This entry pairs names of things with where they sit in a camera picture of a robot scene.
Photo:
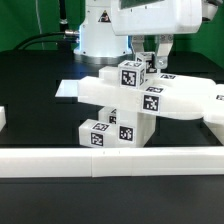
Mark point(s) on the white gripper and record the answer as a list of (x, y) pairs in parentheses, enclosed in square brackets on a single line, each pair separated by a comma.
[(164, 17)]

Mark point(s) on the white tagged cube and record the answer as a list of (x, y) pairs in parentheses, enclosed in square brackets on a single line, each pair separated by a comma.
[(148, 59), (131, 74)]

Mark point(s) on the white chair back frame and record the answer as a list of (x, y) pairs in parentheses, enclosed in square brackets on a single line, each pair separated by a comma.
[(166, 95)]

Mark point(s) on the white chair seat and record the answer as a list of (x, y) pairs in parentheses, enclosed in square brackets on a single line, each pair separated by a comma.
[(134, 129)]

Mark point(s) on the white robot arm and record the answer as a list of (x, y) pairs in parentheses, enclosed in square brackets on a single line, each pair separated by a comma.
[(209, 9)]

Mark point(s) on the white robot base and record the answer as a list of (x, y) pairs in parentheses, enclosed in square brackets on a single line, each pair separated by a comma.
[(97, 42)]

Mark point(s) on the white left fence stub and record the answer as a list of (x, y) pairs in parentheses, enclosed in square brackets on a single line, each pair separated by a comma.
[(2, 117)]

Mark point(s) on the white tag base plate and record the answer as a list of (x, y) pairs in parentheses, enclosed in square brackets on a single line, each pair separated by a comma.
[(68, 88)]

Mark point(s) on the white right fence wall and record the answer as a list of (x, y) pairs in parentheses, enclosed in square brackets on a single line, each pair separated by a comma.
[(217, 130)]

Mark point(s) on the white fence wall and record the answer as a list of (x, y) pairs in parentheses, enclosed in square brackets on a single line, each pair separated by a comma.
[(110, 162), (217, 130)]

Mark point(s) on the white front fence wall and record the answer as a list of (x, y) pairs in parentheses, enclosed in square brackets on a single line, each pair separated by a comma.
[(110, 162)]

